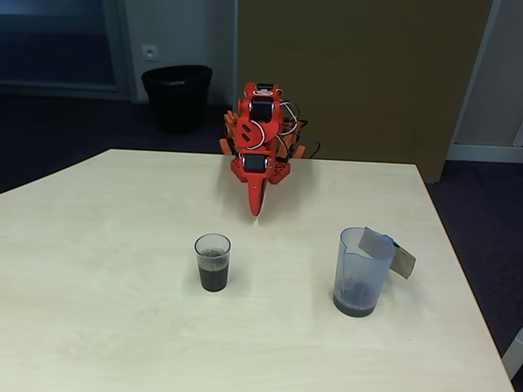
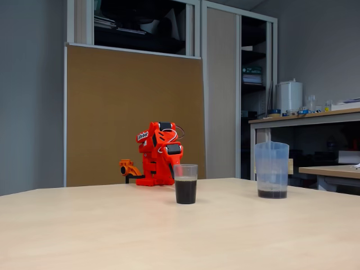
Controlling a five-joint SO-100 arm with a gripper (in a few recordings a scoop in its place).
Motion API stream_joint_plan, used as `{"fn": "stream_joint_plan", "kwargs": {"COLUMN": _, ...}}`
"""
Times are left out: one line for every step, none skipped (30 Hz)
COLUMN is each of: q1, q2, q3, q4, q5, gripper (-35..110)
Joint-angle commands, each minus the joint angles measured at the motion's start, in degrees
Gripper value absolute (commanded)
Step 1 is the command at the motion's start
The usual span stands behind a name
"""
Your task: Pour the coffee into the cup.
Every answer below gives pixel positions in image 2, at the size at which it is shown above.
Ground translucent jug with taped handle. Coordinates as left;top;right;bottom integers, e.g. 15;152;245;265
254;141;294;200

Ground clear plastic cup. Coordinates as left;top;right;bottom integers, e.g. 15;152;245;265
173;164;199;205

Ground orange table clamp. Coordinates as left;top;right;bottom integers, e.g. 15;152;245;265
119;159;146;184

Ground brown pin board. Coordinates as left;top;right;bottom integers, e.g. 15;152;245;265
64;42;208;188

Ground grey metal storage cabinet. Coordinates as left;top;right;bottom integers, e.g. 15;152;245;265
66;0;278;181

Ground white cylindrical appliance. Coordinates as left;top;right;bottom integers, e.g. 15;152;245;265
274;78;304;115

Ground wooden top workbench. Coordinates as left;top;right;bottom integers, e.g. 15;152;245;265
248;108;360;183

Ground tall clear glass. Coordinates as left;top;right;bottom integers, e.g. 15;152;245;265
305;94;317;112

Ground low wooden top table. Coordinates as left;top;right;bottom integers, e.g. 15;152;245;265
298;164;360;195

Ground white storage box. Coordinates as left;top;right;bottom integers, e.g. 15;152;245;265
338;151;360;164

